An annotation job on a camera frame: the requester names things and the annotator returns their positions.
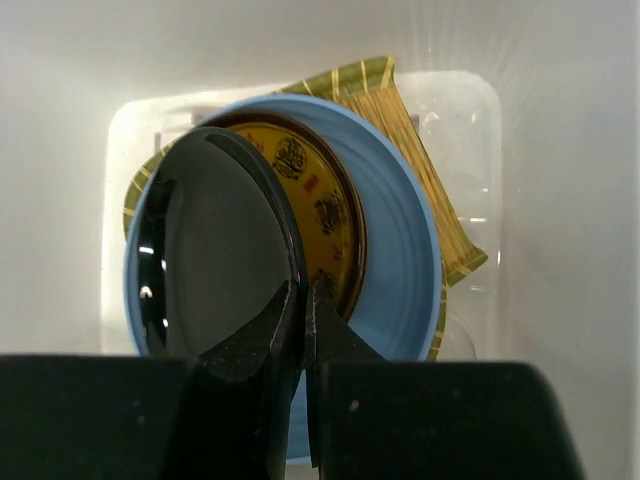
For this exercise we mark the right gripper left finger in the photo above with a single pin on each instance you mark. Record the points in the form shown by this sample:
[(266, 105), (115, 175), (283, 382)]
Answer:
[(235, 417)]

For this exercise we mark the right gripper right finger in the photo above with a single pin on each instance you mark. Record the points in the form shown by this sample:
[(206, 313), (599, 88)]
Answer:
[(345, 388)]

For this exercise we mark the blue round plate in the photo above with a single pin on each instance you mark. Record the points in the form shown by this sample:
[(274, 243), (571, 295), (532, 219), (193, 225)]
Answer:
[(395, 240)]

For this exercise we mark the yellow patterned plate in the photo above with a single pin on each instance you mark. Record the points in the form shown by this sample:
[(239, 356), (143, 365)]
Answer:
[(325, 201)]

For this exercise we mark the black plate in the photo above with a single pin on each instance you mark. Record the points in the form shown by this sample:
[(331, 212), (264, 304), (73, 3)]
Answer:
[(213, 237)]

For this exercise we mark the large oval bamboo tray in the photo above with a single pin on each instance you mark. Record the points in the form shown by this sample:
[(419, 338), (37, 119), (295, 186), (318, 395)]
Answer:
[(425, 165)]

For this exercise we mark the white plastic bin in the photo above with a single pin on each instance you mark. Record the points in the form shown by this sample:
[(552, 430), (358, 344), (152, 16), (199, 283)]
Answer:
[(528, 110)]

